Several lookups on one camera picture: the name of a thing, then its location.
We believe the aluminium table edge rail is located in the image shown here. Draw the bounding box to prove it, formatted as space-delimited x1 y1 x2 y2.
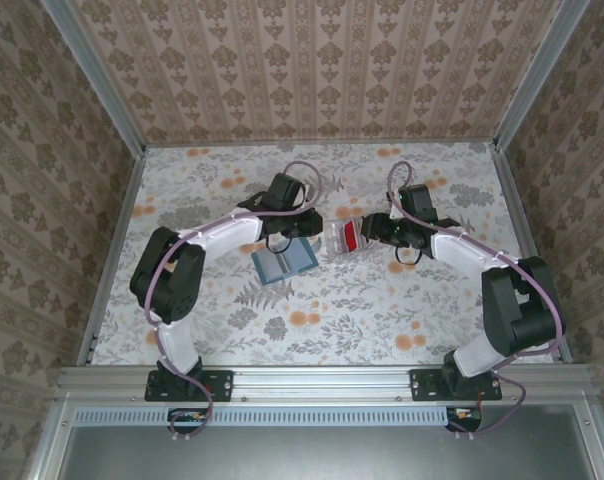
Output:
55 363 592 403

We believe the aluminium side rail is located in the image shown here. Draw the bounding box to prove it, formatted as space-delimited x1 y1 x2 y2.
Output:
494 144 574 366
76 147 148 366

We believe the grey slotted cable duct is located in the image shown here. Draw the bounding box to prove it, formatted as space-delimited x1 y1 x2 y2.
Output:
74 405 484 427

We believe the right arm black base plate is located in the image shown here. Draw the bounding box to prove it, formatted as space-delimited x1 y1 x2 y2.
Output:
410 368 503 403

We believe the clear acrylic card box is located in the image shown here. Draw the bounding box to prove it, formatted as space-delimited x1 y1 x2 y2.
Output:
323 217 372 262

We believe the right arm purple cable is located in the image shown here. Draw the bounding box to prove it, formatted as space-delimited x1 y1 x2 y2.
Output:
386 160 566 441

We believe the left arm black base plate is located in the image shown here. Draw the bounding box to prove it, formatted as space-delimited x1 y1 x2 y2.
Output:
144 368 234 403

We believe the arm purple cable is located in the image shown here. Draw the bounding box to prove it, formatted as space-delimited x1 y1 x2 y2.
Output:
145 160 328 445
386 160 566 441

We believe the aluminium frame post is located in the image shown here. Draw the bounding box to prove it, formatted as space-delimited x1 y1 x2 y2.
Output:
492 0 592 151
40 0 148 157

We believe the black cable port with wires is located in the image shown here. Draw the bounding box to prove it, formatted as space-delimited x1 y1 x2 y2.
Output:
445 405 483 434
167 407 208 435

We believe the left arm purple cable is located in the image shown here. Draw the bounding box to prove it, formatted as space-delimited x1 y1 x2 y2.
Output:
145 160 328 445

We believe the grey metal panel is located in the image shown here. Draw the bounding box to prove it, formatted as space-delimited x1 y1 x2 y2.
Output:
56 424 596 480

